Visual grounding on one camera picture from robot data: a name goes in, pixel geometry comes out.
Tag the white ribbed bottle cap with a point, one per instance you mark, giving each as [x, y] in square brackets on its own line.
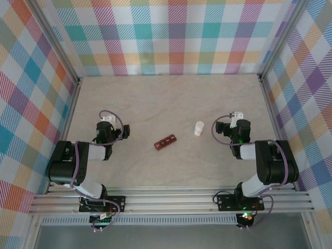
[200, 124]

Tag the white pill bottle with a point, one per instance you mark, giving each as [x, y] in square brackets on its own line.
[199, 131]

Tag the red pill organizer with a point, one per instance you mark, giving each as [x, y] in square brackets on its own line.
[166, 142]

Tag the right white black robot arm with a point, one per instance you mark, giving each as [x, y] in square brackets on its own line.
[247, 151]

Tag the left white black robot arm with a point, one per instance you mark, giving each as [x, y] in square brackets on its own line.
[97, 153]

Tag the controller board with green light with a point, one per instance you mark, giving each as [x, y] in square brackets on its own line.
[246, 217]

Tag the green terminal block board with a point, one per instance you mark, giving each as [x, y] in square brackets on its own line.
[102, 221]

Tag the grey metal lower panel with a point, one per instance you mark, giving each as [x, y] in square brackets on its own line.
[168, 237]

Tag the aluminium side rail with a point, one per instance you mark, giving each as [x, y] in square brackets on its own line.
[277, 129]
[70, 111]

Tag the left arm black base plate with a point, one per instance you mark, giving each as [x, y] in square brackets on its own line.
[116, 201]

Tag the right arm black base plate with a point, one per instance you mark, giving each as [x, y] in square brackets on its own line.
[225, 202]

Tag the aluminium frame rail with slots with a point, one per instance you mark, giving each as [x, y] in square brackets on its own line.
[168, 205]

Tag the aluminium corner post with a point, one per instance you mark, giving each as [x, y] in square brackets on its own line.
[280, 39]
[59, 41]

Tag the aluminium lower frame bar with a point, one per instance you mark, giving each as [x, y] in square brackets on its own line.
[33, 233]
[310, 233]

